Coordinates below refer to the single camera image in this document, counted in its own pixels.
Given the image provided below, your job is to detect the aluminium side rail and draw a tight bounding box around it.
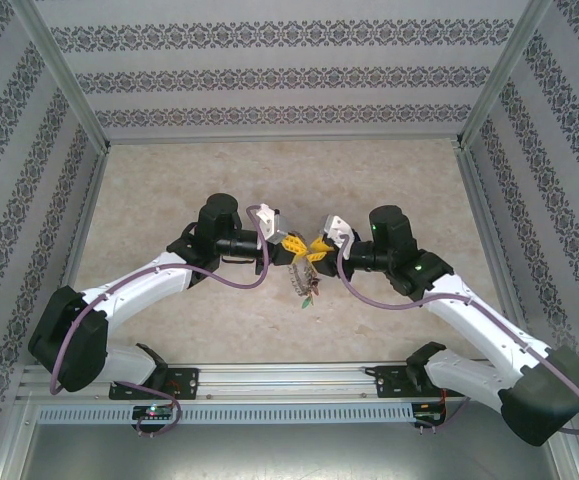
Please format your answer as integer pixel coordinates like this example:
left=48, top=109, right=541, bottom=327
left=36, top=147, right=113, bottom=366
left=453, top=142, right=538, bottom=361

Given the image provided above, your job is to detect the small circuit board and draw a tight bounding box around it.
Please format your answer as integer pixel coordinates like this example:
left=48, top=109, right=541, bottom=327
left=132, top=403, right=176, bottom=421
left=412, top=399, right=449, bottom=427

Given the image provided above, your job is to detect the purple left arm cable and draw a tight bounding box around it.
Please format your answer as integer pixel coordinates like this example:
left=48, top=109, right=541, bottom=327
left=48, top=203, right=271, bottom=439

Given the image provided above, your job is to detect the grey metal sheet panel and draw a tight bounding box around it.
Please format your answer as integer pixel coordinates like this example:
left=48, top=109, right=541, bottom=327
left=0, top=422, right=579, bottom=480

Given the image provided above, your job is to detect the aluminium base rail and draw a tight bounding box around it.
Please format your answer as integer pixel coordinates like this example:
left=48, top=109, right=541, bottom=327
left=17, top=362, right=556, bottom=402

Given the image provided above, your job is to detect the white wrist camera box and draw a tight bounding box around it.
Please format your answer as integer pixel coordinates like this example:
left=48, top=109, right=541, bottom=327
left=318, top=214, right=355, bottom=250
left=254, top=202, right=294, bottom=246

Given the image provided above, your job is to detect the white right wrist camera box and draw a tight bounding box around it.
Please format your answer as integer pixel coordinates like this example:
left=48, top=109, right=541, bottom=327
left=318, top=214, right=355, bottom=250

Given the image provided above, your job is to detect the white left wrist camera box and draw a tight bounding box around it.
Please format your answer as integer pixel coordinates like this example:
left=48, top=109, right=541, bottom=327
left=254, top=202, right=294, bottom=246

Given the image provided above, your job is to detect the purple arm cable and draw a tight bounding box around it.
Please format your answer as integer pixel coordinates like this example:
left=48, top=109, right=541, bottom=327
left=337, top=244, right=579, bottom=435
left=48, top=203, right=271, bottom=439

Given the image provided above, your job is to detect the aluminium frame crossbar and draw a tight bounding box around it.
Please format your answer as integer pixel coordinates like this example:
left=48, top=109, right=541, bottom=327
left=104, top=132, right=465, bottom=147

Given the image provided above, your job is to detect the grey slotted cable duct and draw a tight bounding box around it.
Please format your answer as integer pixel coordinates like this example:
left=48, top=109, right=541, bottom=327
left=36, top=402, right=416, bottom=425

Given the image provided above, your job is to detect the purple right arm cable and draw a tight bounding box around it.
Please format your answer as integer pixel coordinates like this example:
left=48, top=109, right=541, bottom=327
left=337, top=244, right=579, bottom=435

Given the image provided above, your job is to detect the aluminium frame post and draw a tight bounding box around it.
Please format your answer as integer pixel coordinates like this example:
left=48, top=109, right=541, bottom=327
left=458, top=0, right=554, bottom=150
left=8, top=0, right=111, bottom=152

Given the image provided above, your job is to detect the large silver serrated keyring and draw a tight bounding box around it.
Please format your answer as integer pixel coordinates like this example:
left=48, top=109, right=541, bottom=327
left=286, top=229, right=323, bottom=301

